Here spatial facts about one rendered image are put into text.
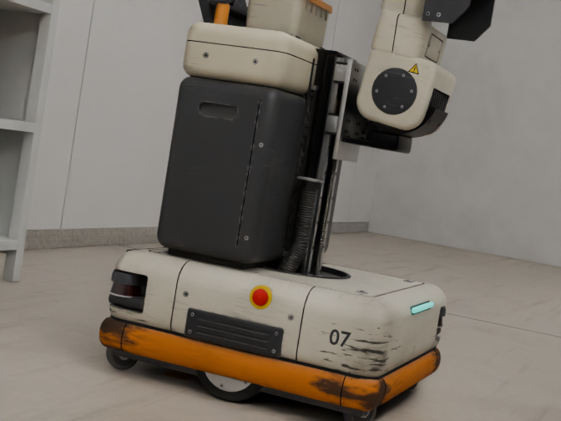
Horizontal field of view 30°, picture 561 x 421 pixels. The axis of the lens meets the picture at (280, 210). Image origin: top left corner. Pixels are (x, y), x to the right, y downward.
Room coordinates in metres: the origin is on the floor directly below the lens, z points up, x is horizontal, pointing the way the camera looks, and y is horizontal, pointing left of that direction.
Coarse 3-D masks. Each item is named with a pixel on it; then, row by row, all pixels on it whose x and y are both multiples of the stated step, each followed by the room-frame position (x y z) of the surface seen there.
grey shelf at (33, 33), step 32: (0, 0) 3.17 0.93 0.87; (32, 0) 3.24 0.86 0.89; (0, 32) 3.45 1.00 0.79; (32, 32) 3.40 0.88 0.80; (0, 64) 3.44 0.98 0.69; (32, 64) 3.40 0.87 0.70; (0, 96) 3.44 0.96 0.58; (32, 96) 3.35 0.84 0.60; (0, 128) 3.18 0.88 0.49; (32, 128) 3.33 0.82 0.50; (0, 160) 3.42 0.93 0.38; (32, 160) 3.35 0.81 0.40; (0, 192) 3.42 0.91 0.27; (32, 192) 3.38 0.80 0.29; (0, 224) 3.41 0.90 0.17
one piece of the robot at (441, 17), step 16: (432, 0) 2.31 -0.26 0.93; (448, 0) 2.29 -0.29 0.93; (464, 0) 2.28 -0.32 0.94; (480, 0) 2.53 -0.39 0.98; (432, 16) 2.30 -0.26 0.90; (448, 16) 2.29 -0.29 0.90; (464, 16) 2.54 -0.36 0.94; (480, 16) 2.52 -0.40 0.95; (448, 32) 2.55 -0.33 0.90; (464, 32) 2.53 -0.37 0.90; (480, 32) 2.52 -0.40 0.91
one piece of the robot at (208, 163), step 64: (192, 64) 2.35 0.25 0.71; (256, 64) 2.29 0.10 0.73; (320, 64) 2.46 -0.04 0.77; (192, 128) 2.34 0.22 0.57; (256, 128) 2.28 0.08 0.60; (320, 128) 2.46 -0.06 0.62; (192, 192) 2.33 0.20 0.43; (256, 192) 2.28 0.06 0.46; (320, 192) 2.46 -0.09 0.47; (192, 256) 2.35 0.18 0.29; (256, 256) 2.30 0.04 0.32; (320, 256) 2.50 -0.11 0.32
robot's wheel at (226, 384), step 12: (204, 372) 2.26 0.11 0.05; (204, 384) 2.26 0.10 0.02; (216, 384) 2.25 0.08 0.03; (228, 384) 2.24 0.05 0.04; (240, 384) 2.23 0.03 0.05; (252, 384) 2.22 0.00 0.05; (216, 396) 2.25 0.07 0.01; (228, 396) 2.24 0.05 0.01; (240, 396) 2.23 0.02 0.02; (252, 396) 2.23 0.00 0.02
